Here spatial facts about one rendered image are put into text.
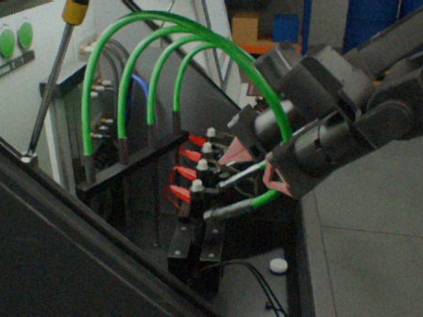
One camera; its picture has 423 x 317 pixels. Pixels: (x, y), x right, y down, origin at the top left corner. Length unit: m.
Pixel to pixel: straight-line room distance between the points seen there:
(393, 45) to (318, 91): 0.27
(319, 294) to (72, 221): 0.51
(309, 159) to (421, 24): 0.31
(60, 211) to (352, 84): 0.32
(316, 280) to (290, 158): 0.37
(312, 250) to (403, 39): 0.45
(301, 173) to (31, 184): 0.31
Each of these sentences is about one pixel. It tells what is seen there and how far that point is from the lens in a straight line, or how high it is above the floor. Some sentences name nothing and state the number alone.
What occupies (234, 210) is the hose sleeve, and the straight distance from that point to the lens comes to 0.68.
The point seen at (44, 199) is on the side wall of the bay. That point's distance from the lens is 0.46.
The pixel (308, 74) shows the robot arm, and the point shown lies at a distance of 0.47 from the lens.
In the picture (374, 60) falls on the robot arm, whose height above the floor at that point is 1.36.
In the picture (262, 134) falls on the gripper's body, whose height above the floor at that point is 1.24.
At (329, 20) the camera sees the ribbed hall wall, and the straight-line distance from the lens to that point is 7.26.
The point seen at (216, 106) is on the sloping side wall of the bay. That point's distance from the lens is 1.07.
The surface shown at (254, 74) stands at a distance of 0.58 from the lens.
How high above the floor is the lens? 1.52
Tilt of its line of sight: 27 degrees down
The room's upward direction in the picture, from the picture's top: 1 degrees clockwise
